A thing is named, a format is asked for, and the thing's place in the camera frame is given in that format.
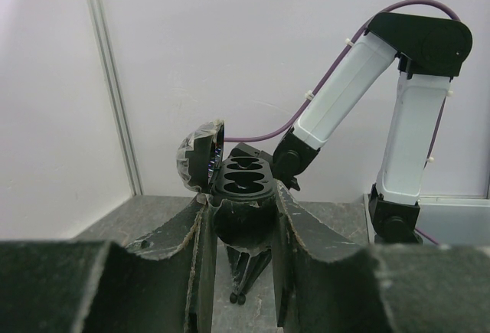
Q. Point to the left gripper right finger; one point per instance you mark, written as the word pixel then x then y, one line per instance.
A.
pixel 323 282

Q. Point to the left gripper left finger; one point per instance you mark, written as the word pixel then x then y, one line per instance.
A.
pixel 162 282

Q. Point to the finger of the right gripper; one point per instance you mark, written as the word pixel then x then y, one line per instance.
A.
pixel 255 266
pixel 240 270

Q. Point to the black charging case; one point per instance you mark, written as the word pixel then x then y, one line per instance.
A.
pixel 239 190

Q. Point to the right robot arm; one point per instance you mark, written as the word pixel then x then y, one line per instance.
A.
pixel 350 116

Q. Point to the right aluminium frame post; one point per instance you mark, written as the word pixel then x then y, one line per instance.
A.
pixel 108 62

